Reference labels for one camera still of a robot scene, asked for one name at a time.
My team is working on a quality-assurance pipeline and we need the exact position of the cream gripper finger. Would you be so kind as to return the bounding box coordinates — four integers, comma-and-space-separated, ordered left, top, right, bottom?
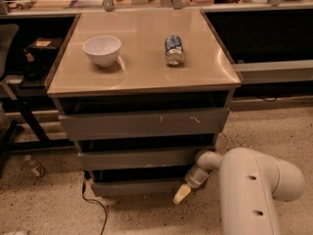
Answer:
173, 184, 192, 205

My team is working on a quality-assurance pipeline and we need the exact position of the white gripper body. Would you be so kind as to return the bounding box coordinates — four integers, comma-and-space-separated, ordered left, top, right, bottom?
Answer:
185, 164, 215, 189

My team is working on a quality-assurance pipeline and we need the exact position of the grey bottom drawer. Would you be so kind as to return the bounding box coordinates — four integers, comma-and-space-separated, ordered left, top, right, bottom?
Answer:
91, 178, 183, 197

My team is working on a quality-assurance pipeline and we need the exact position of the grey drawer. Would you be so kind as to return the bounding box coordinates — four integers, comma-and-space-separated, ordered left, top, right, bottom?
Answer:
59, 108, 229, 141
78, 146, 213, 170
91, 178, 183, 197

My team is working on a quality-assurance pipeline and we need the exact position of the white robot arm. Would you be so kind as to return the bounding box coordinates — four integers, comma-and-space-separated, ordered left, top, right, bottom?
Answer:
173, 148, 305, 235

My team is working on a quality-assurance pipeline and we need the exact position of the grey middle drawer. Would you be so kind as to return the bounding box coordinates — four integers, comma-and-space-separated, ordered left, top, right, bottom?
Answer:
78, 146, 213, 170

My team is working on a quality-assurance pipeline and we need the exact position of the grey drawer cabinet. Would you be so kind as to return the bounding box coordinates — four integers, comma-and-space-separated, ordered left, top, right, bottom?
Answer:
48, 9, 241, 184

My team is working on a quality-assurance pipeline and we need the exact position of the grey top drawer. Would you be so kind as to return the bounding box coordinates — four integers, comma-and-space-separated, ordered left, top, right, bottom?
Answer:
59, 108, 229, 141

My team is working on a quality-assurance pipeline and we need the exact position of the blue soda can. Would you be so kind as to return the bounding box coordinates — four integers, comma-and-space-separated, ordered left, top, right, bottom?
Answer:
164, 35, 185, 66

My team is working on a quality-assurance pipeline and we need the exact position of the plastic bottle on floor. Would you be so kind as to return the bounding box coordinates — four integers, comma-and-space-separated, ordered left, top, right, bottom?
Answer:
23, 155, 45, 177

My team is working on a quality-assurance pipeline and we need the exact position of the white bowl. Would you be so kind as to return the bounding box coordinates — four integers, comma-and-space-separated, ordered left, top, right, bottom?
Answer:
83, 35, 121, 67

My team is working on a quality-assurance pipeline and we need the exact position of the black box under desk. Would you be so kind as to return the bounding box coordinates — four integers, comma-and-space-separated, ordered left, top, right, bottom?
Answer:
23, 37, 63, 81

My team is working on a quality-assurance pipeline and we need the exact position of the black cable on floor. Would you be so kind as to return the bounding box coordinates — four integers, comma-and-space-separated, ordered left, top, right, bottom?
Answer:
81, 169, 109, 235

